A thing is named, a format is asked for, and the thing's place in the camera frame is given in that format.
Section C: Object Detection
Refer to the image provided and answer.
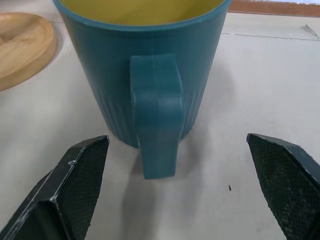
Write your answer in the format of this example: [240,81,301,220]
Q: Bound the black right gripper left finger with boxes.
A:
[0,135,111,240]

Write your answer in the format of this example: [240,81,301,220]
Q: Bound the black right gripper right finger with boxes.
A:
[246,132,320,240]

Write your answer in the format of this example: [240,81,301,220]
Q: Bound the teal mug with yellow inside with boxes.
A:
[52,0,233,180]

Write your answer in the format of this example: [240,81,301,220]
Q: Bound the round wooden mug tree base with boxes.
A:
[0,12,59,92]

